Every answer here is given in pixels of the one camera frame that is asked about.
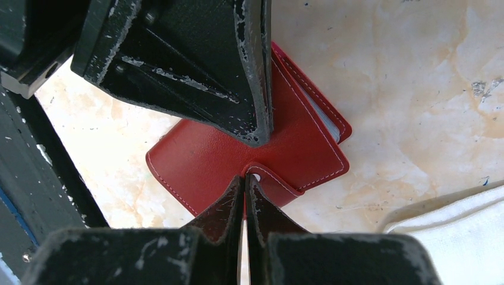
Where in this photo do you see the red leather card holder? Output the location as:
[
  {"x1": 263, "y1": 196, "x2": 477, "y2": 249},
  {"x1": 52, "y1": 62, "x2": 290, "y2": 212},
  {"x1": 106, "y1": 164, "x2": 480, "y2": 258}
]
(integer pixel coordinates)
[{"x1": 146, "y1": 44, "x2": 352, "y2": 216}]

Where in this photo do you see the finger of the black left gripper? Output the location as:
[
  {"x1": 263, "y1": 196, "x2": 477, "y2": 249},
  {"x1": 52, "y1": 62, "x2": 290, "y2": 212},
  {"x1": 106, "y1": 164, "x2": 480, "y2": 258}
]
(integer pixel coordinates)
[{"x1": 71, "y1": 1, "x2": 274, "y2": 147}]

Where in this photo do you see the white cloth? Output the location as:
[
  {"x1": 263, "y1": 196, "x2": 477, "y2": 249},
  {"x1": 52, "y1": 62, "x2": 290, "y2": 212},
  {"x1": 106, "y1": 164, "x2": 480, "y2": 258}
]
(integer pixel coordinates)
[{"x1": 377, "y1": 180, "x2": 503, "y2": 284}]

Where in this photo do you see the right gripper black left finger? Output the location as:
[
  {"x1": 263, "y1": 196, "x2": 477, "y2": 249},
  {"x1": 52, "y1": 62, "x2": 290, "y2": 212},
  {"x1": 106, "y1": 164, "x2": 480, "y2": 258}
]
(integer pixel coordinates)
[{"x1": 21, "y1": 176, "x2": 244, "y2": 284}]

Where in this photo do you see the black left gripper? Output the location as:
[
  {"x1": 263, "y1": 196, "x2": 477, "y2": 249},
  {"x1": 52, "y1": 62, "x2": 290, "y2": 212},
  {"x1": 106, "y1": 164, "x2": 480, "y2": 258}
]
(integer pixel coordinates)
[{"x1": 1, "y1": 0, "x2": 90, "y2": 99}]

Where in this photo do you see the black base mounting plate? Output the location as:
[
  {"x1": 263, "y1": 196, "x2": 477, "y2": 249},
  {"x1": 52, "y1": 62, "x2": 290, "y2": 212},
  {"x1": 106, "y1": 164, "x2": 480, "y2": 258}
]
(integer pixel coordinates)
[{"x1": 1, "y1": 89, "x2": 107, "y2": 284}]

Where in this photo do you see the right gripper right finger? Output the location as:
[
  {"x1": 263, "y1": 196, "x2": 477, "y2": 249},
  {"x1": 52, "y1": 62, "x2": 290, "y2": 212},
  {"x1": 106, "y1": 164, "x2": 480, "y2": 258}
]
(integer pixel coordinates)
[{"x1": 244, "y1": 175, "x2": 440, "y2": 284}]

